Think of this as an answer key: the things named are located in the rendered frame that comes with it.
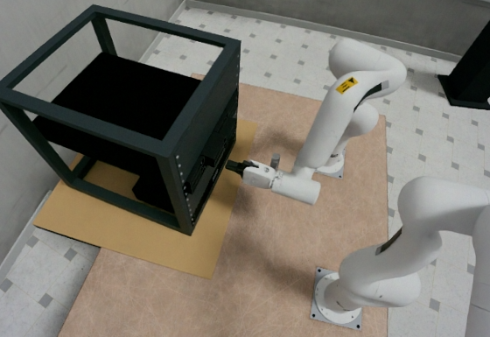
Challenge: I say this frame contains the tan flat board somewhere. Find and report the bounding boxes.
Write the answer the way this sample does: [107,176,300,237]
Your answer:
[32,118,258,280]

